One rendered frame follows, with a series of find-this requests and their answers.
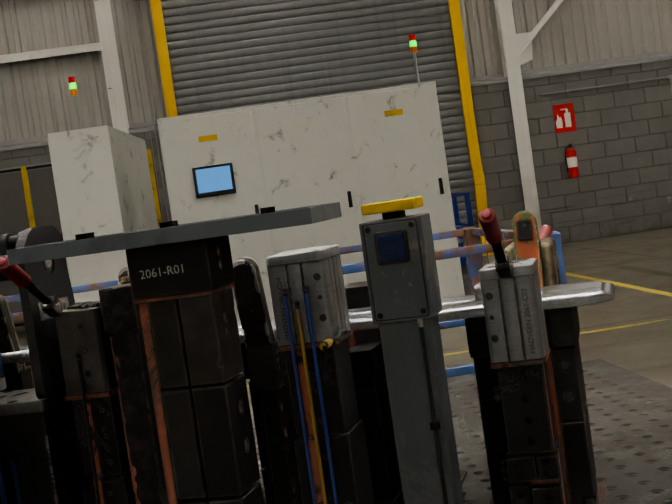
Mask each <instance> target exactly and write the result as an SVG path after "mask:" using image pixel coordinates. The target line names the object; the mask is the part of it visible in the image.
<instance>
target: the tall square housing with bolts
mask: <svg viewBox="0 0 672 504"><path fill-rule="evenodd" d="M266 266H267V271H268V278H269V285H270V292H271V299H272V305H273V312H274V319H275V326H276V333H277V339H278V352H282V351H284V354H285V360H286V367H287V374H288V380H289V387H290V394H291V401H292V408H293V414H294V421H295V428H296V435H301V436H300V437H298V438H297V439H296V440H295V441H294V448H295V455H296V461H297V468H298V475H299V482H300V489H301V495H302V502H303V504H375V498H374V491H373V485H372V478H371V471H370V464H369V457H368V450H367V443H366V436H365V429H364V422H363V419H359V413H358V406H357V399H356V392H355V385H354V378H353V371H352V364H351V357H350V351H349V344H348V337H349V336H350V335H352V334H353V332H352V329H351V327H350V320H349V313H348V306H347V299H346V292H345V286H344V279H343V272H342V265H341V258H340V249H339V245H337V244H333V245H326V246H318V247H311V248H303V249H296V250H288V251H284V252H281V253H277V254H274V255H271V256H268V257H266ZM343 329H348V333H345V334H343V336H342V338H341V339H340V340H338V341H335V342H333V344H332V345H331V346H330V347H329V348H327V350H324V351H323V350H320V349H319V344H320V343H321V342H322V341H324V340H326V339H327V338H329V337H336V336H338V333H339V331H340V330H343Z"/></svg>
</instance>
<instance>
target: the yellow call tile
mask: <svg viewBox="0 0 672 504"><path fill-rule="evenodd" d="M422 206H423V198H422V196H417V197H410V198H402V199H395V200H388V201H381V202H374V203H369V204H364V205H361V213H362V215H364V216H365V215H373V214H380V213H382V218H383V220H387V219H394V218H401V217H406V214H405V210H409V209H415V208H418V207H422Z"/></svg>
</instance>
